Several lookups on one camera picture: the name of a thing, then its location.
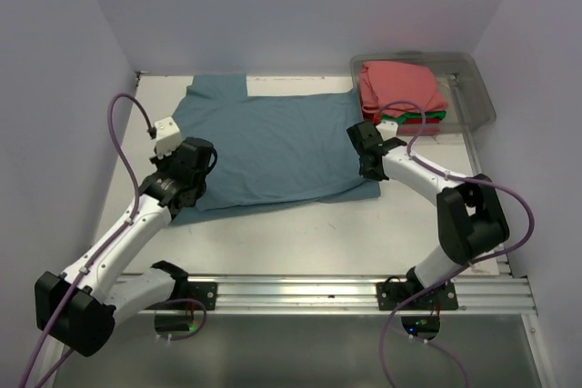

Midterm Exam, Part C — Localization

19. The folded green t-shirt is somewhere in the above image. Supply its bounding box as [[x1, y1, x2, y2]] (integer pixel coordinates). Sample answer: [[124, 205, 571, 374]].
[[383, 110, 447, 124]]

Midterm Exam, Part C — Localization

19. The clear plastic bin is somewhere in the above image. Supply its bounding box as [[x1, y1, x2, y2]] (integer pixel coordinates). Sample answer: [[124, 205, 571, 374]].
[[350, 51, 497, 135]]

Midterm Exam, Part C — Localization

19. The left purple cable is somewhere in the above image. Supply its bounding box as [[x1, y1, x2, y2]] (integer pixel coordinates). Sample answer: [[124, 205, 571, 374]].
[[15, 94, 208, 388]]

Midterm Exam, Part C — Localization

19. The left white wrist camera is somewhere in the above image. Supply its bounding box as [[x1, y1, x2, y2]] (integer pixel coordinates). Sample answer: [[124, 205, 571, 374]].
[[148, 116, 183, 158]]

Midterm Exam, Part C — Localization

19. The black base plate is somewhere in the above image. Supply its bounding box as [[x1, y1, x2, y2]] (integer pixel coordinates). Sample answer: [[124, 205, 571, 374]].
[[147, 282, 218, 312], [376, 277, 459, 312]]

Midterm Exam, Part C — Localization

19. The folded pink t-shirt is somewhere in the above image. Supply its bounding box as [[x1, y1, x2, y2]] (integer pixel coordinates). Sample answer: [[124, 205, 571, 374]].
[[359, 61, 448, 118]]

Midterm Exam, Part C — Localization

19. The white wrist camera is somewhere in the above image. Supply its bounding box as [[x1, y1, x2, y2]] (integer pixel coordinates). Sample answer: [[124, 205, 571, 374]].
[[148, 116, 183, 158], [376, 119, 399, 140]]

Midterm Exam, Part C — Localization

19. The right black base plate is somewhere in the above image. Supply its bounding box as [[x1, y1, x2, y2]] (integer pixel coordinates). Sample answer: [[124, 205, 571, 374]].
[[376, 277, 459, 312]]

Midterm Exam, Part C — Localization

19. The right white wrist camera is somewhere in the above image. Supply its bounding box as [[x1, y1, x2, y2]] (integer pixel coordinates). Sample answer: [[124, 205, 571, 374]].
[[376, 119, 399, 140]]

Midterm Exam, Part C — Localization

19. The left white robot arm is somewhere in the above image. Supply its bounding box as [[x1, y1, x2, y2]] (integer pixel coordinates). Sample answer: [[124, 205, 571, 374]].
[[35, 137, 217, 357]]

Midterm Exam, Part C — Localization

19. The blue t-shirt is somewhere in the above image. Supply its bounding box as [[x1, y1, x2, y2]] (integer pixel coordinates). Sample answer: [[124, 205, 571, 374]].
[[173, 75, 381, 225]]

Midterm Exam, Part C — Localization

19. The aluminium mounting rail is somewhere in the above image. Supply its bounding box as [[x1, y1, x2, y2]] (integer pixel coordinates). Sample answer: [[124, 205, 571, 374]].
[[58, 274, 537, 316]]

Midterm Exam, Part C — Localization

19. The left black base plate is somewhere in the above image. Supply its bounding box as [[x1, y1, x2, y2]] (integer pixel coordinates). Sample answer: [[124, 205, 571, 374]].
[[147, 282, 218, 312]]

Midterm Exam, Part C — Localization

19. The folded red t-shirt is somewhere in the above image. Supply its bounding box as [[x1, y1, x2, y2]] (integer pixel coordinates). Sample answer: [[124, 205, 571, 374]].
[[370, 113, 442, 133]]

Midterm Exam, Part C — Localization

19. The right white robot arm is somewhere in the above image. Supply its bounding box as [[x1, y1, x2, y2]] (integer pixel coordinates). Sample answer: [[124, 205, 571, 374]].
[[346, 120, 509, 310]]

